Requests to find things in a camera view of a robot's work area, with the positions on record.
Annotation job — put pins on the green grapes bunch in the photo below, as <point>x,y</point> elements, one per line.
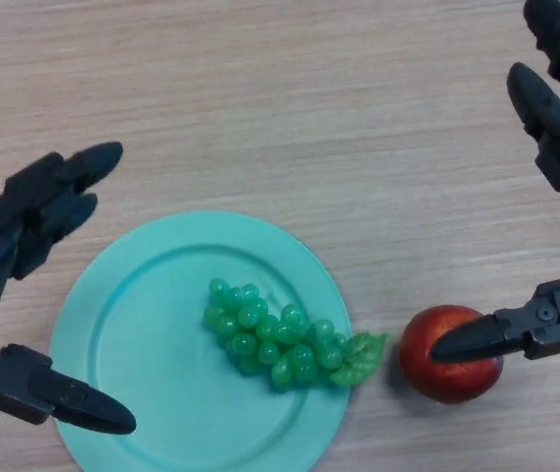
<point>260,334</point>

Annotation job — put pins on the turquoise round plate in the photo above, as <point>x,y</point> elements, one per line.
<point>161,344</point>

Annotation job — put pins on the red apple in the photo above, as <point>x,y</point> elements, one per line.
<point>452,383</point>

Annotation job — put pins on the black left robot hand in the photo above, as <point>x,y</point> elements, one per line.
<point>18,221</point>

